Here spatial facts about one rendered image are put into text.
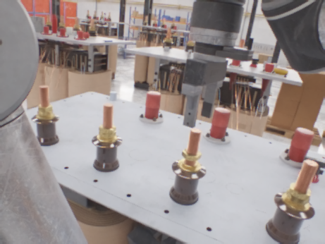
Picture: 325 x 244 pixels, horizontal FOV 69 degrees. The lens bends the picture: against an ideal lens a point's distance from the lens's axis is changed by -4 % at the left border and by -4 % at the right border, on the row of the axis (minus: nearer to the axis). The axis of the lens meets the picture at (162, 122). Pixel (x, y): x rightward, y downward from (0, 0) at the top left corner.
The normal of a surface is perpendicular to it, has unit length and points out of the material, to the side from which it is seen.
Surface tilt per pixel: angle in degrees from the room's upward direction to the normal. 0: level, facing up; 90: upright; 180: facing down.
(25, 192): 74
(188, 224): 0
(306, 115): 90
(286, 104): 90
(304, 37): 117
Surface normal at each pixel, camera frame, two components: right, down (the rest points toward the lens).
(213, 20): -0.25, 0.33
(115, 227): 0.47, 0.38
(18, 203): 0.66, 0.13
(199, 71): -0.56, 0.25
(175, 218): 0.12, -0.92
